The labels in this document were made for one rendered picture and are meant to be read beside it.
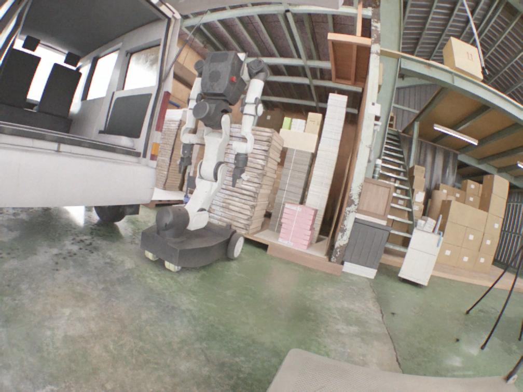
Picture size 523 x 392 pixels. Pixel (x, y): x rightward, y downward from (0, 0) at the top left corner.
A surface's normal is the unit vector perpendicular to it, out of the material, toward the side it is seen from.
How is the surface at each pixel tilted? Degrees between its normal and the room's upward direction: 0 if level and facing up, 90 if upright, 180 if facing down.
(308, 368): 0
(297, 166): 90
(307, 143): 90
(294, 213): 90
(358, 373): 0
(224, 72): 105
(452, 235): 90
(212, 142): 100
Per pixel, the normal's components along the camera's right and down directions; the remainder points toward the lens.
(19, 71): 0.90, 0.30
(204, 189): -0.11, -0.48
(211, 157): -0.30, 0.18
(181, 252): 0.79, 0.23
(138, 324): 0.23, -0.97
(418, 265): -0.65, -0.11
